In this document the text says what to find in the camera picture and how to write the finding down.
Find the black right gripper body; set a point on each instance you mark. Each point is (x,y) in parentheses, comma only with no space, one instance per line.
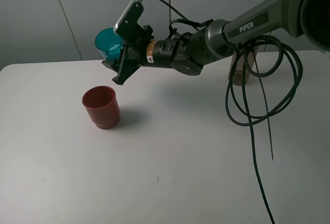
(157,53)

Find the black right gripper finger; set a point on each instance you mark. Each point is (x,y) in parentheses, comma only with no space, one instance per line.
(148,31)
(125,65)

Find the teal translucent cup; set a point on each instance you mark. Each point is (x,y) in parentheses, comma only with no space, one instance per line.
(108,44)

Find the smoky transparent water bottle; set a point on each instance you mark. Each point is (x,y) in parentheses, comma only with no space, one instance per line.
(238,72)

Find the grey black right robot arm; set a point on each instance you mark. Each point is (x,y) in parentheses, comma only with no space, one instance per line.
(213,40)

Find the red plastic cup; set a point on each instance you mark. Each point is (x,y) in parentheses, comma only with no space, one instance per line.
(102,106)

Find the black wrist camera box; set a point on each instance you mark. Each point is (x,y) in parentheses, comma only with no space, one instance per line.
(127,26)

